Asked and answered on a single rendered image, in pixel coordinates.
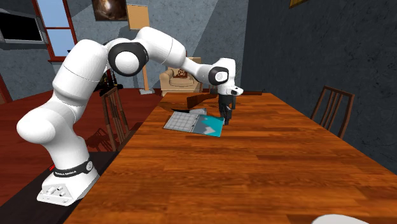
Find dark wooden slat chair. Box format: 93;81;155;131
100;86;132;153
310;85;356;140

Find white round object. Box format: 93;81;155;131
310;213;369;224

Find dark brown wall picture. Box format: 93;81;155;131
91;0;129;22

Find black wall screen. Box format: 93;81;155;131
0;8;49;51

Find open grey and teal book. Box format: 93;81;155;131
163;111;225;138

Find red framed window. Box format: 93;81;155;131
32;0;79;63

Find gold framed wall picture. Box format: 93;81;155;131
288;0;311;10

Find dark robot stand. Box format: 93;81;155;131
0;149;125;224

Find beige armchair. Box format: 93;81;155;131
159;57;204;98

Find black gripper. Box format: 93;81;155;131
218;94;237;126

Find brown wooden table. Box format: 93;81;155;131
63;91;397;224

